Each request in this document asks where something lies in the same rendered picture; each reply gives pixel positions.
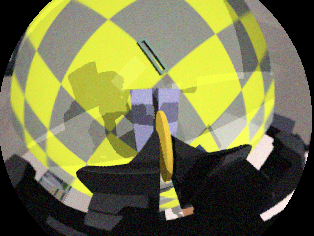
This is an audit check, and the gold coin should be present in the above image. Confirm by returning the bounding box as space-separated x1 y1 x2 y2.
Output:
157 111 173 183

